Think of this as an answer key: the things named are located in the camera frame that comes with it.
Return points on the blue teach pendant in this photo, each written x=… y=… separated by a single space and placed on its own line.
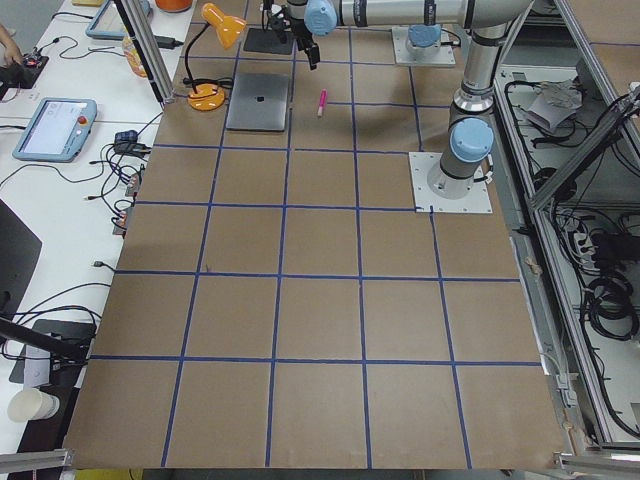
x=57 y=131
x=106 y=24

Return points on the orange drink bottle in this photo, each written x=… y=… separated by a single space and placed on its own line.
x=132 y=56

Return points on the silver closed laptop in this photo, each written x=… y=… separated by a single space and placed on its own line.
x=258 y=102

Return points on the pink highlighter pen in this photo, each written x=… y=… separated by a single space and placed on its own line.
x=322 y=103

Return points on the orange desk lamp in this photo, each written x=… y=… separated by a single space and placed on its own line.
x=207 y=93

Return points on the aluminium frame post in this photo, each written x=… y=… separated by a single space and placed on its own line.
x=138 y=28

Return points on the blue teach pendant near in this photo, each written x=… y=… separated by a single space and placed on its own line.
x=57 y=131

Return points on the white paper cup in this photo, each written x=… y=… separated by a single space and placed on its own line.
x=32 y=404

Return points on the blue teach pendant far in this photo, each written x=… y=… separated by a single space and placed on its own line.
x=106 y=24

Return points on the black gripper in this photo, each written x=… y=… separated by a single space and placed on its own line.
x=276 y=21
x=303 y=33

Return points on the black monitor corner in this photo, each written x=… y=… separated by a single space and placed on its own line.
x=20 y=251

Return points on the black mousepad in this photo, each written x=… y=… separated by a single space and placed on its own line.
x=259 y=41

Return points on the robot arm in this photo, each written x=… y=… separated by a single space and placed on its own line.
x=326 y=20
x=471 y=88

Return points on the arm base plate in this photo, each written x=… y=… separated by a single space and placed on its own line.
x=435 y=192
x=423 y=46

